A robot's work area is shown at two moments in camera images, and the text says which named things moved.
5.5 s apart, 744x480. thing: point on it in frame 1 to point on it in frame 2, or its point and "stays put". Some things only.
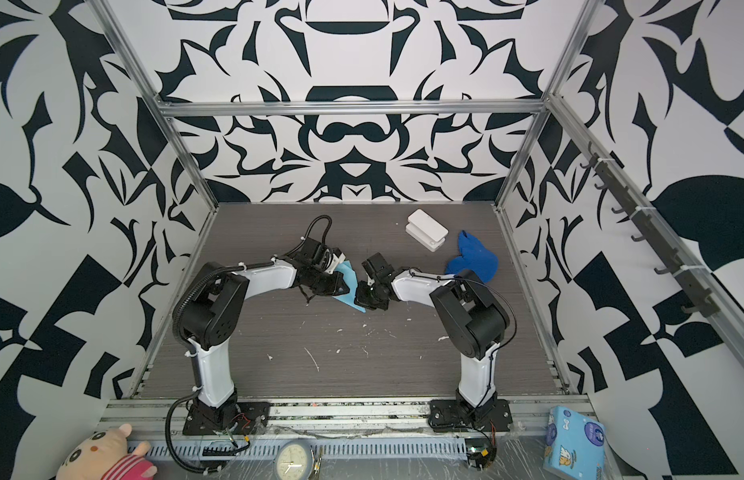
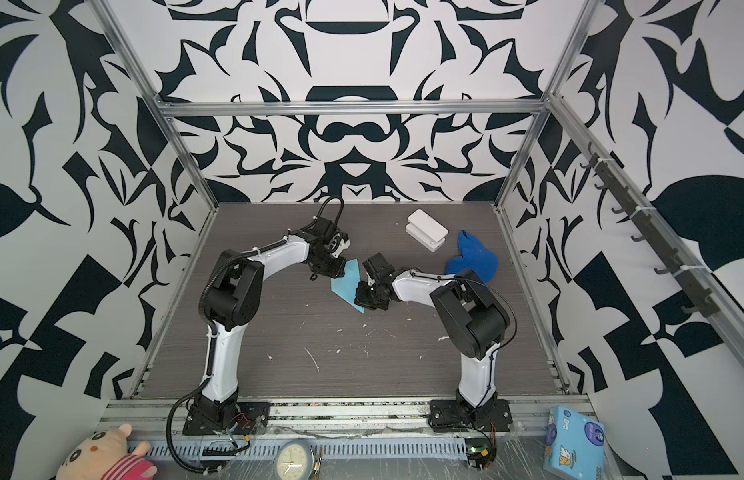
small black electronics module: [480, 452] stays put
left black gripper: [337, 290] to [338, 272]
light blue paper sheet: [351, 280] stays put
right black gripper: [361, 298] stays put
